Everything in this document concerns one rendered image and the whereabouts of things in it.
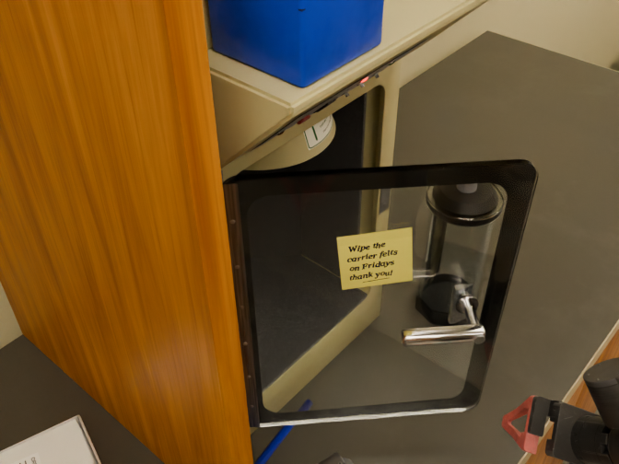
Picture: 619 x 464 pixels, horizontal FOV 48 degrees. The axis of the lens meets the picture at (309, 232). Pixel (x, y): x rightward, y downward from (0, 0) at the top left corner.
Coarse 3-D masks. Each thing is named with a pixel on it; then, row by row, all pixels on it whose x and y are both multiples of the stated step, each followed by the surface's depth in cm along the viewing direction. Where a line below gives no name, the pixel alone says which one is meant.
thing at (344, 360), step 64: (256, 192) 64; (320, 192) 65; (384, 192) 66; (448, 192) 66; (512, 192) 67; (256, 256) 69; (320, 256) 70; (448, 256) 72; (512, 256) 73; (256, 320) 76; (320, 320) 77; (384, 320) 78; (448, 320) 79; (256, 384) 83; (320, 384) 84; (384, 384) 85; (448, 384) 87
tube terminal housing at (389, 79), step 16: (208, 16) 55; (208, 32) 56; (208, 48) 57; (400, 64) 82; (368, 80) 78; (384, 80) 81; (352, 96) 77; (368, 96) 85; (384, 96) 82; (320, 112) 73; (368, 112) 86; (384, 112) 84; (304, 128) 72; (368, 128) 88; (384, 128) 86; (272, 144) 69; (368, 144) 90; (384, 144) 87; (240, 160) 66; (256, 160) 68; (368, 160) 92; (384, 160) 89; (224, 176) 66
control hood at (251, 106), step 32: (384, 0) 64; (416, 0) 64; (448, 0) 64; (480, 0) 65; (384, 32) 59; (416, 32) 59; (224, 64) 54; (352, 64) 54; (224, 96) 54; (256, 96) 52; (288, 96) 51; (320, 96) 52; (224, 128) 57; (256, 128) 54; (224, 160) 59
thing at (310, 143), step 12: (324, 120) 80; (312, 132) 78; (324, 132) 79; (288, 144) 76; (300, 144) 77; (312, 144) 78; (324, 144) 79; (276, 156) 76; (288, 156) 77; (300, 156) 77; (312, 156) 78; (252, 168) 76; (264, 168) 76; (276, 168) 77
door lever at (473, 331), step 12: (468, 300) 76; (468, 312) 75; (468, 324) 74; (480, 324) 74; (408, 336) 72; (420, 336) 72; (432, 336) 73; (444, 336) 73; (456, 336) 73; (468, 336) 73; (480, 336) 73
